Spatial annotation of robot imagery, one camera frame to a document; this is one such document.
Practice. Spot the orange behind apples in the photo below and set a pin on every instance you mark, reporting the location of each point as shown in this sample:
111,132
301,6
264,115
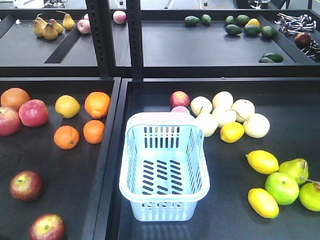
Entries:
14,98

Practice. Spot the red yellow apple upper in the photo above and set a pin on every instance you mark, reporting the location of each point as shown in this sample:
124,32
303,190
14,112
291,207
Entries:
26,186

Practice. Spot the pale white pear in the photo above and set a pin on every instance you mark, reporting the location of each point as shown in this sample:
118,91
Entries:
256,126
223,99
201,104
243,108
207,123
224,115

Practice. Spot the yellow lemon lower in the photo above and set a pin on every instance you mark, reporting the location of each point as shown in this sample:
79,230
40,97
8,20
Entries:
263,203

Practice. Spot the yellow lemon middle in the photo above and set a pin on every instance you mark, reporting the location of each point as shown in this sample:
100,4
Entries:
262,162

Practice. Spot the light blue plastic basket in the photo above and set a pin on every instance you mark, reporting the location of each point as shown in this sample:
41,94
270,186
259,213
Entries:
163,169

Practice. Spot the yellow orange citrus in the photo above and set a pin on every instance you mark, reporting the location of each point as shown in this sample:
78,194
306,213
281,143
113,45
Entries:
67,106

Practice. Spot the small orange right pair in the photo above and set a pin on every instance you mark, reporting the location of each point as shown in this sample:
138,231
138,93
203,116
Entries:
93,131

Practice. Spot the small orange pair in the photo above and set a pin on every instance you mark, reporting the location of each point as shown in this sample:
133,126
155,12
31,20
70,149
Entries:
66,137
93,131

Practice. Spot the dark green avocado front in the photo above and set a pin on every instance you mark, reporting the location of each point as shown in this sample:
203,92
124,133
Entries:
271,57

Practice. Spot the small orange left pair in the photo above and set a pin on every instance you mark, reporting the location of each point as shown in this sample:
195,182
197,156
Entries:
66,137

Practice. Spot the yellow mango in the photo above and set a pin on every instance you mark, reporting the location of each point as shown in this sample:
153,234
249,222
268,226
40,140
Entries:
253,22

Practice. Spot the yellow lemon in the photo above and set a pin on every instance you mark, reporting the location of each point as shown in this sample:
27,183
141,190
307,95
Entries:
263,203
262,162
232,132

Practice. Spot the red apple behind basket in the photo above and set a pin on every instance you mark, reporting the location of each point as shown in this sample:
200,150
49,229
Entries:
179,98

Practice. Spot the green pear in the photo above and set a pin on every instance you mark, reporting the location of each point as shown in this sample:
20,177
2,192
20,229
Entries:
297,168

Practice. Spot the red apple right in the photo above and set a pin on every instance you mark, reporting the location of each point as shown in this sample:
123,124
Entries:
33,113

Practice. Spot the dark green avocado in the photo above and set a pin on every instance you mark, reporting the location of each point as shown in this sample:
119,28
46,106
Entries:
271,57
229,20
252,30
267,32
206,19
191,20
233,30
242,20

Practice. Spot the pink peach near basket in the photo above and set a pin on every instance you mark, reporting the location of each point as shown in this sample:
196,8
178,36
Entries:
180,109

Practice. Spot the large orange with nipple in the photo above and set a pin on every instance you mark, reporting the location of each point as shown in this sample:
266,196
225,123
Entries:
97,104

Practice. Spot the yellow lemon upper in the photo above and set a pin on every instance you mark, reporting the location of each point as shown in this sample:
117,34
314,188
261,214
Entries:
232,132

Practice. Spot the black upright rack post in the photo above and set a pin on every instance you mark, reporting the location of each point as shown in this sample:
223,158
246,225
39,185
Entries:
102,34
135,38

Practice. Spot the red apple left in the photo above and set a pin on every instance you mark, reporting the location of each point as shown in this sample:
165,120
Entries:
10,121

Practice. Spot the black wooden produce stand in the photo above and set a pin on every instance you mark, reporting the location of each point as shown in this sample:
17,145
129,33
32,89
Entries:
81,184

